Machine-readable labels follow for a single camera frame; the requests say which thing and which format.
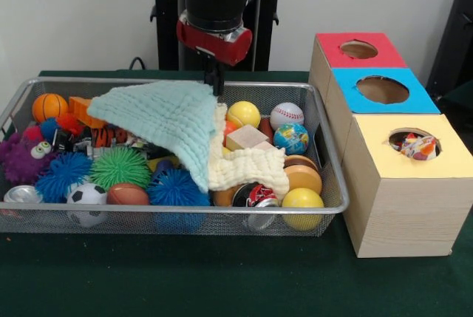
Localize small soccer ball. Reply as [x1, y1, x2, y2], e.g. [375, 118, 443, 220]
[66, 183, 109, 228]

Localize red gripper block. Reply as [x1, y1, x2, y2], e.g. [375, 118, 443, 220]
[176, 17, 253, 97]

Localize small polka dot paper ball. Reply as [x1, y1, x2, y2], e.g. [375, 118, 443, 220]
[398, 132, 441, 161]

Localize mint waffle cloth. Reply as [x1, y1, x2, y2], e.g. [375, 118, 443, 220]
[86, 81, 220, 194]

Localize purple spiky toy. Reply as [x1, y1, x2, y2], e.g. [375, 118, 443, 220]
[0, 132, 56, 185]

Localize wooden box three round holes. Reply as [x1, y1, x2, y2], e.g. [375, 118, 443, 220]
[308, 31, 465, 259]

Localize silver wire mesh bin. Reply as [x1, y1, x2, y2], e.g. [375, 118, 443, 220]
[0, 76, 350, 239]

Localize yellow ball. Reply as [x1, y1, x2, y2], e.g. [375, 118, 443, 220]
[281, 187, 325, 232]

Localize orange toy basketball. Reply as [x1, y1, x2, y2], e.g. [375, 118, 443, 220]
[31, 92, 69, 123]

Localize green spiky ball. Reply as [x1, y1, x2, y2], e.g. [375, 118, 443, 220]
[89, 146, 153, 192]

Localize dark green table cloth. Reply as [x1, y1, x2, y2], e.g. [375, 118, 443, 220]
[0, 69, 473, 317]

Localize small globe ball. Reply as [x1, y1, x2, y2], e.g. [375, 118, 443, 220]
[273, 123, 310, 155]

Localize black upright panel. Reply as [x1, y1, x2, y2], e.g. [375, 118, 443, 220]
[425, 0, 473, 91]

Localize crushed silver can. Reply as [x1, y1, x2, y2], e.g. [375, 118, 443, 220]
[232, 183, 281, 231]

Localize cream waffle cloth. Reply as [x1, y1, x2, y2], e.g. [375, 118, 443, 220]
[207, 104, 291, 200]

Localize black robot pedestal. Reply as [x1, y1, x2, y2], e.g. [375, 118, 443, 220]
[142, 0, 299, 72]

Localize white toy baseball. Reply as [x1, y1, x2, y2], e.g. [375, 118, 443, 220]
[269, 102, 305, 132]

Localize black cable loop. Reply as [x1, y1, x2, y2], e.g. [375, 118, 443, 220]
[129, 56, 149, 71]

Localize blue spiky ball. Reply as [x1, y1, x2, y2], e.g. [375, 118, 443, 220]
[146, 168, 211, 233]

